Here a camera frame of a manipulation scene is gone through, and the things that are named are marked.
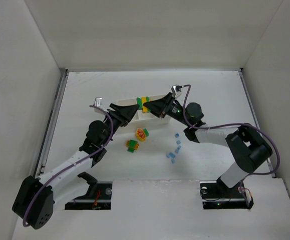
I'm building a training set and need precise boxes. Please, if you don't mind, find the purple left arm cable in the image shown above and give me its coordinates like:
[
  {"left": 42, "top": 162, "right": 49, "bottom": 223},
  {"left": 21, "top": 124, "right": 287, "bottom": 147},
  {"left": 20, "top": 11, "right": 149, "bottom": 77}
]
[{"left": 22, "top": 104, "right": 114, "bottom": 228}]

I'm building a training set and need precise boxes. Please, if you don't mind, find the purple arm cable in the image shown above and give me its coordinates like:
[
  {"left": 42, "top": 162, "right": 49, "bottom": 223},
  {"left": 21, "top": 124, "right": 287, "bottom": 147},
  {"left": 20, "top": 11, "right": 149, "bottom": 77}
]
[
  {"left": 22, "top": 104, "right": 114, "bottom": 228},
  {"left": 179, "top": 84, "right": 280, "bottom": 208}
]

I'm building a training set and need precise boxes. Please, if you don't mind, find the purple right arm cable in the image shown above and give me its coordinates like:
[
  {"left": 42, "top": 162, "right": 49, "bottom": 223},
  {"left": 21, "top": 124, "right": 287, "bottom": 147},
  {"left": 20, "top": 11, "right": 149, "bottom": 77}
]
[{"left": 179, "top": 84, "right": 280, "bottom": 208}]

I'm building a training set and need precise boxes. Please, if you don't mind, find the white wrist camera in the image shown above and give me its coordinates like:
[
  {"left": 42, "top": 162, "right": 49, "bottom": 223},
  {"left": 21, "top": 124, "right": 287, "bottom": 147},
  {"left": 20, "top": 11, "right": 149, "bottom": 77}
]
[
  {"left": 171, "top": 85, "right": 183, "bottom": 99},
  {"left": 93, "top": 97, "right": 103, "bottom": 108}
]

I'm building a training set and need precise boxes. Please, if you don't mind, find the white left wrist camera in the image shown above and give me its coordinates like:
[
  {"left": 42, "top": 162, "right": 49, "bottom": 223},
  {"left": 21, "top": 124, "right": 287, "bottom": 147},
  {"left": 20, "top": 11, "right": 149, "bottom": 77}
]
[{"left": 93, "top": 97, "right": 103, "bottom": 108}]

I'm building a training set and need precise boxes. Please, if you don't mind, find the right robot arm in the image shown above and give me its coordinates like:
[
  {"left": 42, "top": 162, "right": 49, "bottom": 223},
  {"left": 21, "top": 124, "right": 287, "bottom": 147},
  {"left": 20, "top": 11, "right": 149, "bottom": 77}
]
[{"left": 143, "top": 93, "right": 272, "bottom": 193}]

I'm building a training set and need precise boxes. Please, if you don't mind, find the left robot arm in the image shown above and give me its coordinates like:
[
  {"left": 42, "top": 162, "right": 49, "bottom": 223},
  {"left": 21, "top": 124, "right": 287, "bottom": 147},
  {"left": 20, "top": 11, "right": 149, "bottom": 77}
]
[{"left": 12, "top": 103, "right": 139, "bottom": 230}]

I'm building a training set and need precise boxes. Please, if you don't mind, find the green yellow lego block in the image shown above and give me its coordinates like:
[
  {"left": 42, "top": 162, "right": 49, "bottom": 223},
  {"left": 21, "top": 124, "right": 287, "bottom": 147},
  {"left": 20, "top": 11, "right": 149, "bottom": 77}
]
[{"left": 136, "top": 96, "right": 151, "bottom": 114}]

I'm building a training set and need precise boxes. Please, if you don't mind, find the green yellow lego stack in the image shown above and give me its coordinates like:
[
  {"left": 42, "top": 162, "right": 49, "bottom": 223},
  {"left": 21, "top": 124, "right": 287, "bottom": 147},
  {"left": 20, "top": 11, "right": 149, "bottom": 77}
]
[{"left": 126, "top": 139, "right": 139, "bottom": 153}]

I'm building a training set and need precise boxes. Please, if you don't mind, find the yellow oval printed lego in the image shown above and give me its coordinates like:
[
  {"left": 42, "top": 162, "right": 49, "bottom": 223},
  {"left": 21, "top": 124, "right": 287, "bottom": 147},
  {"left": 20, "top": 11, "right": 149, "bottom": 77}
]
[{"left": 136, "top": 128, "right": 149, "bottom": 142}]

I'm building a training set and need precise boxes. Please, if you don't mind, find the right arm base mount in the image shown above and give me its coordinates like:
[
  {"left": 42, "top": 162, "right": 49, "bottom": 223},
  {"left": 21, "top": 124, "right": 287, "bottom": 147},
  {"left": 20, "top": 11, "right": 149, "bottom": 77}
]
[{"left": 199, "top": 181, "right": 254, "bottom": 210}]

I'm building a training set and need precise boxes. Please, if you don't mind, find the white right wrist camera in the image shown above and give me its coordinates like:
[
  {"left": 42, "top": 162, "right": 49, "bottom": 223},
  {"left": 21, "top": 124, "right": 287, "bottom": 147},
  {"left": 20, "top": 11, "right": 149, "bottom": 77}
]
[{"left": 171, "top": 85, "right": 183, "bottom": 99}]

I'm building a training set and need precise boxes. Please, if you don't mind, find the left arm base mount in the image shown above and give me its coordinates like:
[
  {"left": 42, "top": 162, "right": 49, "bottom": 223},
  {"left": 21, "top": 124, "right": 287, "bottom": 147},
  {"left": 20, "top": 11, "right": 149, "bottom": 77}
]
[{"left": 65, "top": 172, "right": 113, "bottom": 211}]

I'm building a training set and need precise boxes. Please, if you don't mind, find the white three-compartment container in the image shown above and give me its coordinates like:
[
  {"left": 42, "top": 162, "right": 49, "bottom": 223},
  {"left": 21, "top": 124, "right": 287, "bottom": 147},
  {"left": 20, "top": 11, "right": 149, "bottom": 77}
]
[{"left": 116, "top": 95, "right": 171, "bottom": 125}]

